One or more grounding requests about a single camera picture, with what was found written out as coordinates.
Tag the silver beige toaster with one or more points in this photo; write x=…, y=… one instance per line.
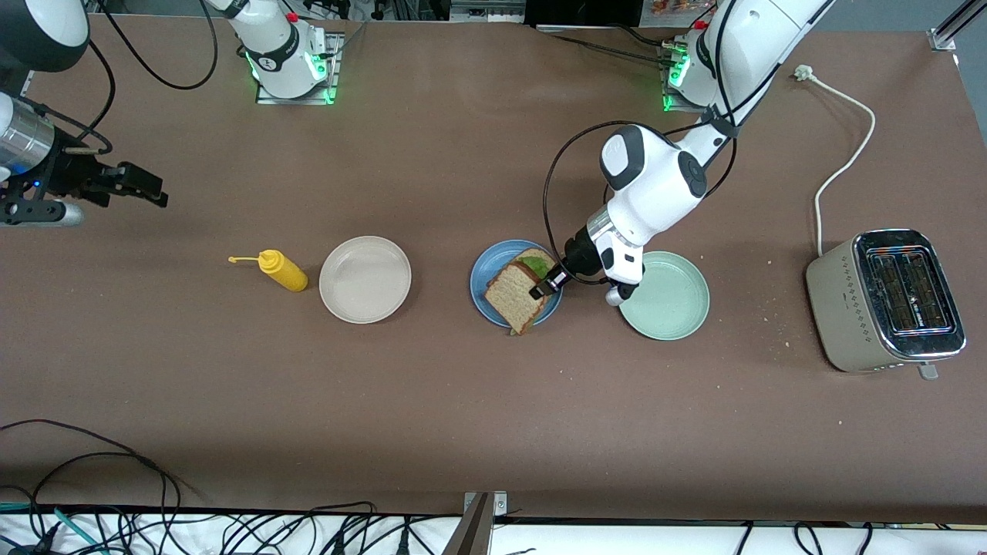
x=837, y=308

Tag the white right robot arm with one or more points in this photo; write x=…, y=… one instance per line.
x=281, y=54

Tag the black power plug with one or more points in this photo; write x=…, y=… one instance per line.
x=337, y=544
x=402, y=541

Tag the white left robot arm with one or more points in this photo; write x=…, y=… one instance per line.
x=655, y=185

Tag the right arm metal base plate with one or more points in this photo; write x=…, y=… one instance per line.
x=334, y=77

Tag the aluminium table post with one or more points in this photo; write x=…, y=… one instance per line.
x=474, y=532

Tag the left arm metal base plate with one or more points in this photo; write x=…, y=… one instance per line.
x=671, y=109

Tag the beige round plate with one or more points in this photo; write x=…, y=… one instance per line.
x=365, y=279

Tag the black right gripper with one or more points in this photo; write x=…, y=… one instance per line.
x=75, y=173

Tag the yellow mustard squeeze bottle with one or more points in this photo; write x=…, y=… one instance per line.
x=284, y=271

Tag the aluminium corner rail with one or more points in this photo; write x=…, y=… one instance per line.
x=944, y=40

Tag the brown toast slice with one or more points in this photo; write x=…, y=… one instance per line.
x=517, y=297
x=532, y=253

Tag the mint green round plate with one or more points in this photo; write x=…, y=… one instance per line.
x=671, y=308

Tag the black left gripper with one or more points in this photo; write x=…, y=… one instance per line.
x=579, y=254

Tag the blue round plate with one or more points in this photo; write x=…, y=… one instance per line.
x=482, y=277

